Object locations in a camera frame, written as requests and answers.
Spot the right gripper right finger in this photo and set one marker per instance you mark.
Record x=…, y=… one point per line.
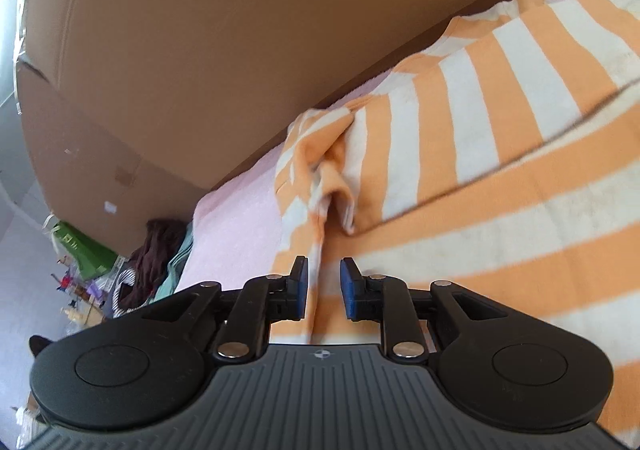
x=386, y=301

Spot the white shipping label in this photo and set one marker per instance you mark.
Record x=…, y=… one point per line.
x=110, y=207

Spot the teal folded cloth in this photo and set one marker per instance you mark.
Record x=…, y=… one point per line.
x=175, y=267

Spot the grey white striped cloth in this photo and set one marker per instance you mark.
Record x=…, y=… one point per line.
x=125, y=278

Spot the orange white striped garment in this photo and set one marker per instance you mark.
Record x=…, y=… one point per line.
x=504, y=157

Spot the pink fluffy towel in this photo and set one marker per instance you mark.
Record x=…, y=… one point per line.
x=237, y=228

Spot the dark maroon garment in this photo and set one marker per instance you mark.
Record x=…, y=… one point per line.
x=163, y=239

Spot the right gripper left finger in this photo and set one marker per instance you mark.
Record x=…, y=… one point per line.
x=250, y=312

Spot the green shopping bag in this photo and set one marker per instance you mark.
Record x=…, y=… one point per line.
x=92, y=259

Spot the large cardboard box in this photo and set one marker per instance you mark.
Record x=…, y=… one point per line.
x=149, y=104

